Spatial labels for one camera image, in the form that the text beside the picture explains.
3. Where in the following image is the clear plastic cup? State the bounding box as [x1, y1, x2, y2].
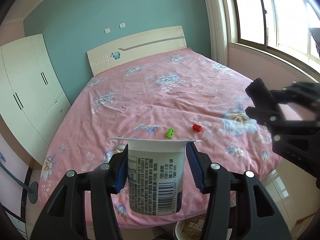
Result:
[207, 87, 219, 97]

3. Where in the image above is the red toy block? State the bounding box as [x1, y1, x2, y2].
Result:
[192, 124, 202, 132]

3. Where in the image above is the white yogurt cup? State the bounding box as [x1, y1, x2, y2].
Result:
[110, 137, 191, 218]

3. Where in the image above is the green toy block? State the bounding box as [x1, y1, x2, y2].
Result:
[166, 127, 175, 139]

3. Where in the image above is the white trash bin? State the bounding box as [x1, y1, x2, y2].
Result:
[173, 213, 206, 240]

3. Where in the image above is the blue coat stand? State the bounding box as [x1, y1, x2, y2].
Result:
[0, 163, 39, 204]

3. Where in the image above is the pink floral bed sheet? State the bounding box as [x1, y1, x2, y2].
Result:
[37, 47, 283, 230]

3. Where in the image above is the white curtain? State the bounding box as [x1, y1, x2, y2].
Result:
[205, 0, 228, 66]

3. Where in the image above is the white wardrobe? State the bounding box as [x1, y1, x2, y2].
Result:
[1, 34, 71, 164]

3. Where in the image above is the cream wooden headboard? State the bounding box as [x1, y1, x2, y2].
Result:
[87, 25, 187, 76]

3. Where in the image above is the window with frame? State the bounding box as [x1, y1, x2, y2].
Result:
[234, 0, 319, 71]

